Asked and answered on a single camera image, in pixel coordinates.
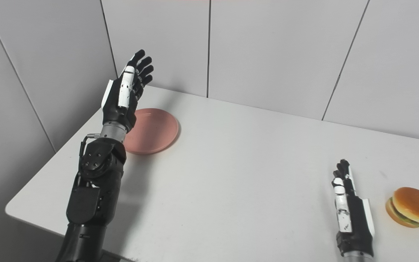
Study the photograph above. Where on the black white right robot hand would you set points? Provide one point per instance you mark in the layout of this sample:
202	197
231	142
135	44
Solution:
355	225

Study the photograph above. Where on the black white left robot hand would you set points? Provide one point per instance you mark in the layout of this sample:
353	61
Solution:
116	105

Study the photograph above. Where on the pink round plate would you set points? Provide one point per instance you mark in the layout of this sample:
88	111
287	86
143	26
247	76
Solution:
153	131

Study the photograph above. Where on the toy hamburger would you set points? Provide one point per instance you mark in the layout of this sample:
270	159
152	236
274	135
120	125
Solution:
411	205

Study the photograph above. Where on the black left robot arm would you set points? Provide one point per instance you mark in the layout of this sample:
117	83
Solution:
96	182

